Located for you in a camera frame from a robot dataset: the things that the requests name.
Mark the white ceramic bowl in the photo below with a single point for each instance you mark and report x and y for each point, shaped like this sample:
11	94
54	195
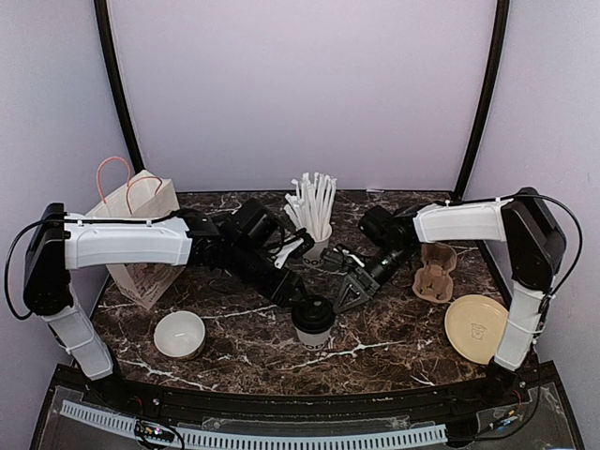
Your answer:
180	335

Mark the white paper takeout bag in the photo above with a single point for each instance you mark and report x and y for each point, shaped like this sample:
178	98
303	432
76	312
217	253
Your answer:
139	276

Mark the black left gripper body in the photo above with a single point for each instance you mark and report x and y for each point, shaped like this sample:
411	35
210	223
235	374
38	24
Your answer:
244	266

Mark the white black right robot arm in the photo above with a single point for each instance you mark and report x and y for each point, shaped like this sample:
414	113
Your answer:
406	333

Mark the black corner frame post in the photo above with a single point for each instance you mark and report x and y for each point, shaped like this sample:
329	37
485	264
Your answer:
105	34

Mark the white slotted cable duct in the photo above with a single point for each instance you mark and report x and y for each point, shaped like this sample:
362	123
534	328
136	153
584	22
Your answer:
220	433

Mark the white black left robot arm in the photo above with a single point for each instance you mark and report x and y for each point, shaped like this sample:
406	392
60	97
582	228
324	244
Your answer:
250	243

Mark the black right frame post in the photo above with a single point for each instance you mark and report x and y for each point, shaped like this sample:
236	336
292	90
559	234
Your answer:
494	58

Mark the brown cardboard cup carrier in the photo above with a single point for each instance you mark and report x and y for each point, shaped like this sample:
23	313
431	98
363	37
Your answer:
432	282

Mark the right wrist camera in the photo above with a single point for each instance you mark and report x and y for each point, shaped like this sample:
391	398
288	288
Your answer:
344	260

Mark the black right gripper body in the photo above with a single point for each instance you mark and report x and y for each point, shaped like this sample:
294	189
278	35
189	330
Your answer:
394	262

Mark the white cup holding straws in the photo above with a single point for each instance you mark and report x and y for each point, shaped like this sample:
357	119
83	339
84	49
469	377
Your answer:
313	258

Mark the cream yellow plate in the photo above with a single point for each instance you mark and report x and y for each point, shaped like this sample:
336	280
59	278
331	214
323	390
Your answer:
474	325

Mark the bundle of white wrapped straws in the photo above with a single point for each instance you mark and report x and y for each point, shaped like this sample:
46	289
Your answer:
311	205

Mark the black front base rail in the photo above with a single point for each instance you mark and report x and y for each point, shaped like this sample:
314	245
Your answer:
456	404

